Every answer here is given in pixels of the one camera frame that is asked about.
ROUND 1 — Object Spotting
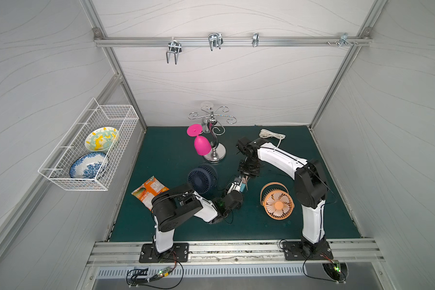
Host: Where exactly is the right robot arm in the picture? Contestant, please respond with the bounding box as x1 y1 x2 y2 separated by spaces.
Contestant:
236 137 329 251

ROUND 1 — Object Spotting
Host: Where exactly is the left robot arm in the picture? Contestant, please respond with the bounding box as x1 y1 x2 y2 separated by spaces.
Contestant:
151 178 247 254

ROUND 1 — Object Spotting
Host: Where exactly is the navy blue desk fan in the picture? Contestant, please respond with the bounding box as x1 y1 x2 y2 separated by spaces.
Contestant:
187 164 218 195

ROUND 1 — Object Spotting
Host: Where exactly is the orange desk fan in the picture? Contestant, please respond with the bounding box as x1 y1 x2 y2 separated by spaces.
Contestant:
260 182 295 221

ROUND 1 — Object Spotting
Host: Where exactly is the chrome glass holder stand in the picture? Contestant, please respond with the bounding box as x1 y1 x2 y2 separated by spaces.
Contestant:
188 105 238 164

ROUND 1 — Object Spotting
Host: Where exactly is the pink wine glass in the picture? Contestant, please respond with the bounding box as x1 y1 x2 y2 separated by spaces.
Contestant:
187 124 212 156

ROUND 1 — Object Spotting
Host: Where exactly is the orange snack packet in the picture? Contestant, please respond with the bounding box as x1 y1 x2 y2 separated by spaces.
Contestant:
131 176 169 211

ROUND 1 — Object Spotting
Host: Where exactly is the single metal hook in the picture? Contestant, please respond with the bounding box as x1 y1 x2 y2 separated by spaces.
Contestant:
252 33 259 48

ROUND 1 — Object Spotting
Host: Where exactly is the double metal hook middle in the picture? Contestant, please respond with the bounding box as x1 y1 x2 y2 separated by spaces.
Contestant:
208 32 224 51

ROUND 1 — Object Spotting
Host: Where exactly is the double metal hook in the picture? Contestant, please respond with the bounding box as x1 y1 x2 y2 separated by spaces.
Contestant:
166 41 182 65
208 32 224 51

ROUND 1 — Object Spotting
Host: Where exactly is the double metal hook left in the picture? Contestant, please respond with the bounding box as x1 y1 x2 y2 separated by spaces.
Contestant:
166 41 182 65

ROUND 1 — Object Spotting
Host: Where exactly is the yellow green patterned plate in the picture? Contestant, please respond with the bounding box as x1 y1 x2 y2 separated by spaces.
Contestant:
84 126 118 152

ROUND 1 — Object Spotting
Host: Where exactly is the blue white patterned plate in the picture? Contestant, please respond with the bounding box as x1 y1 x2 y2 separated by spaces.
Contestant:
69 152 109 179

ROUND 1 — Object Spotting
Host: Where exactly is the metal hook right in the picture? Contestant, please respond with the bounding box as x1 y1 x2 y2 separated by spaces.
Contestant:
326 33 358 48

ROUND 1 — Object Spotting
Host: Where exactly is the white power strip cord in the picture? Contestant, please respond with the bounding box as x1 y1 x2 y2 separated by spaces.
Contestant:
258 129 286 149

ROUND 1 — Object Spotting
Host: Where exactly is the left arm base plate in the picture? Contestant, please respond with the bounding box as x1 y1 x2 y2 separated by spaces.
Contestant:
139 243 189 263

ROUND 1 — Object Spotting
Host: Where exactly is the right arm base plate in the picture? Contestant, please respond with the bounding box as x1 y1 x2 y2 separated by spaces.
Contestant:
279 238 334 261

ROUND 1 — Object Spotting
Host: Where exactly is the black left base cable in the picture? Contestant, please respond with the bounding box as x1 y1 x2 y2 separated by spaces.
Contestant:
125 249 186 290

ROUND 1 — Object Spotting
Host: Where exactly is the black base cable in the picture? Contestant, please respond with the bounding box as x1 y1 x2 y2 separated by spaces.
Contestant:
278 237 349 283
125 249 186 290

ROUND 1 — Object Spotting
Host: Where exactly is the black right base cable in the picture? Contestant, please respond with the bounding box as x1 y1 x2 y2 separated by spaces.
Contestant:
278 237 349 283

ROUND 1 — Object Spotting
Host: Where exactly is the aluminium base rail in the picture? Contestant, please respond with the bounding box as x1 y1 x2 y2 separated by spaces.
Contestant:
87 239 385 267

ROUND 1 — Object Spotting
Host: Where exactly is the white wire basket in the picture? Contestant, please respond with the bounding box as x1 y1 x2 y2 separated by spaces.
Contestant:
38 99 139 191

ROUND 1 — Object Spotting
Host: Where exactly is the aluminium top rail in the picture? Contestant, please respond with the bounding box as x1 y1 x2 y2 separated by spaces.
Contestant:
94 35 373 48

